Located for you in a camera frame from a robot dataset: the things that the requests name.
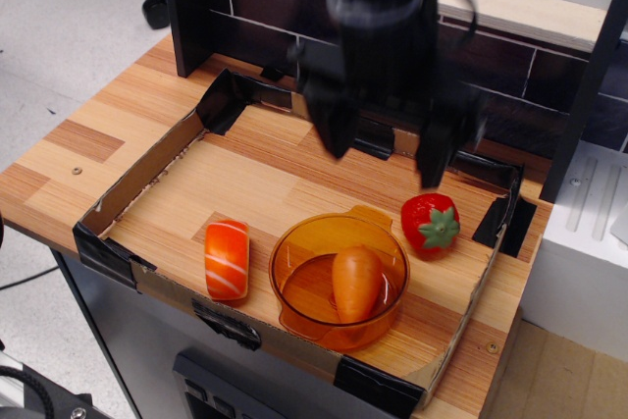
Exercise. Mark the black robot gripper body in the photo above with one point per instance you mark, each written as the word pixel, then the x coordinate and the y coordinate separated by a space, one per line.
pixel 399 74

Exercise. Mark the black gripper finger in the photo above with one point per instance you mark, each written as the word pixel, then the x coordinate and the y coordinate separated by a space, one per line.
pixel 336 119
pixel 439 142

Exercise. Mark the orange toy carrot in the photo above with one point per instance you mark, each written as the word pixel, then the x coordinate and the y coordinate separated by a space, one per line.
pixel 357 276

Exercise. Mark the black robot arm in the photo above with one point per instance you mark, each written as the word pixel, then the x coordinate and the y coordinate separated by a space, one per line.
pixel 378 15

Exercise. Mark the cardboard fence with black tape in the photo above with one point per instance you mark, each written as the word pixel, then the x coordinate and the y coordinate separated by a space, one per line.
pixel 253 275

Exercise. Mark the transparent orange plastic pot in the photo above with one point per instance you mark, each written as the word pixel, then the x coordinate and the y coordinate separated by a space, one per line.
pixel 300 271

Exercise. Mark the red toy strawberry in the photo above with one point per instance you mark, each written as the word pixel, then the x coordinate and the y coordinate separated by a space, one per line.
pixel 430 222

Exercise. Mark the dark brick-pattern back panel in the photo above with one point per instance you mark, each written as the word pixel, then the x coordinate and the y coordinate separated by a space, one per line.
pixel 531 84

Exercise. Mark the salmon sushi toy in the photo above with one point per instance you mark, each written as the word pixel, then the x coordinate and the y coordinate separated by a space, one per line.
pixel 226 256

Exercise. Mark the black chair caster wheel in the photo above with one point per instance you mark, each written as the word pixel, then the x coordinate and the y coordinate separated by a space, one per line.
pixel 156 13

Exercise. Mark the white aluminium frame block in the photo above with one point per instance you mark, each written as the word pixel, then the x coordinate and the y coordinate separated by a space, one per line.
pixel 578 284

